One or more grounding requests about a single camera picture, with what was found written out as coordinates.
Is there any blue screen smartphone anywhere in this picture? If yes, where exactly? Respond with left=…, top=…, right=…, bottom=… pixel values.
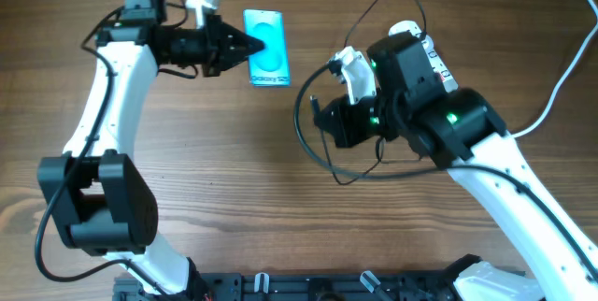
left=243, top=9, right=291, bottom=87

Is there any black charging cable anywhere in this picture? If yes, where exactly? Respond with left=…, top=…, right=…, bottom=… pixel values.
left=309, top=0, right=429, bottom=186

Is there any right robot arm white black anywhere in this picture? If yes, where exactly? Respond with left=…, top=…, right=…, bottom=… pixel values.
left=314, top=31, right=597, bottom=300

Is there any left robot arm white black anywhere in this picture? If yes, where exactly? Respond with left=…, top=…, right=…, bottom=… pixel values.
left=37, top=0, right=264, bottom=300

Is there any white power strip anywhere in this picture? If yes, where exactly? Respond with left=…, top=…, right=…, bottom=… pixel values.
left=389, top=21, right=458, bottom=93

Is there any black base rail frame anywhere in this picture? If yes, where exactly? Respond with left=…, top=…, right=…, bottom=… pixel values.
left=112, top=270, right=457, bottom=301

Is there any white power strip cord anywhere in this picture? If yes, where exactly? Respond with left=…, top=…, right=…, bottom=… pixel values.
left=511, top=0, right=598, bottom=139

